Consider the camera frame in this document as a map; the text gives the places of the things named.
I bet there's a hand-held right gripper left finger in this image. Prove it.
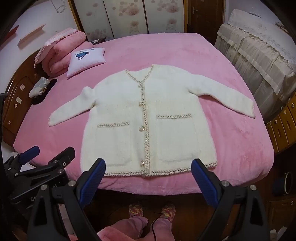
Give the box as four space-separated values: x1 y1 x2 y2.
26 158 107 241

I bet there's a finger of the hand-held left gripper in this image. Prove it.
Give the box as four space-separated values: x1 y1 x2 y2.
45 147 76 173
5 146 40 172

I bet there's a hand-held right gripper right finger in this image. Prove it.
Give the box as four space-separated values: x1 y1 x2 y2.
191 159 271 241

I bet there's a white knit cardigan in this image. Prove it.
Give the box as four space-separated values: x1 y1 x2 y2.
48 64 256 178

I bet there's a wooden headboard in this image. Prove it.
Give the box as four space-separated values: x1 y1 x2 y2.
3 49 50 146

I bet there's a person's right knitted slipper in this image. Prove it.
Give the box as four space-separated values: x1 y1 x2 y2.
161 203 176 222

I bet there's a person's knitted slipper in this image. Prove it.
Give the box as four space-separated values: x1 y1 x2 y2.
161 203 176 222
128 202 144 218

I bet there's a person's left knitted slipper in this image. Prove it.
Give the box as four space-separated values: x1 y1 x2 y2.
128 202 144 218

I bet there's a black cloth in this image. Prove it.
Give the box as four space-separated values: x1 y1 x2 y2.
31 79 58 105

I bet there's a person in pink pajamas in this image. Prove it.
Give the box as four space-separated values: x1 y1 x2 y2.
67 227 139 241

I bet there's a person's left leg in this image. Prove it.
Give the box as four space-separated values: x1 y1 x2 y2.
111 215 148 241

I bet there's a person's leg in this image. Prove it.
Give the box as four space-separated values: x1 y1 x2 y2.
111 215 148 241
144 217 173 241

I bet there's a person's right leg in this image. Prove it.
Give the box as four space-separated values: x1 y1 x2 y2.
144 217 173 241

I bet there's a grey patterned cloth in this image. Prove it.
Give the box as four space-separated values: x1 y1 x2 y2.
29 77 50 98

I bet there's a dark round bin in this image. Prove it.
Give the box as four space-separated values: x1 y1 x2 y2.
273 172 294 197

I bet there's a pink folded quilt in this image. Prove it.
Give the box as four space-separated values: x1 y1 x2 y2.
42 30 92 78

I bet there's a white pillow with blue print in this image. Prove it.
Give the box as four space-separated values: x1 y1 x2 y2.
67 47 106 78

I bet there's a wooden drawer cabinet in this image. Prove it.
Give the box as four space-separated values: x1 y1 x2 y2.
265 91 296 234

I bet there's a pink lace-trimmed pillow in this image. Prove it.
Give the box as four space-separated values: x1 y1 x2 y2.
34 27 80 68

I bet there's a beige pleated furniture cover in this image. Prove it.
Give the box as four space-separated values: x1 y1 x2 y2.
214 23 296 121

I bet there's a floral door wardrobe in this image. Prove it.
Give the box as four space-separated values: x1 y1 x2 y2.
68 0 188 43

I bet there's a pink fleece bed blanket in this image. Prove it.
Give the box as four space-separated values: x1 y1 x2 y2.
13 32 274 195

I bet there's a brown wooden door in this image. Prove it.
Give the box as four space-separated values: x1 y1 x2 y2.
187 0 226 44

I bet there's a white lace cloth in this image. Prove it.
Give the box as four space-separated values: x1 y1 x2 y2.
225 9 296 70

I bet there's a black cable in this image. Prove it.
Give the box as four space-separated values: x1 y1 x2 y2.
150 210 164 241

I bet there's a pink wooden wall shelf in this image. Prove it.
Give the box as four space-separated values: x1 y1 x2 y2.
18 24 47 48

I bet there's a red wall shelf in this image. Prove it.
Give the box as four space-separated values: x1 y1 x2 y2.
3 25 19 43

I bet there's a white wall cable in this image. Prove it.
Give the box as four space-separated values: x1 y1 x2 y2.
50 0 70 13

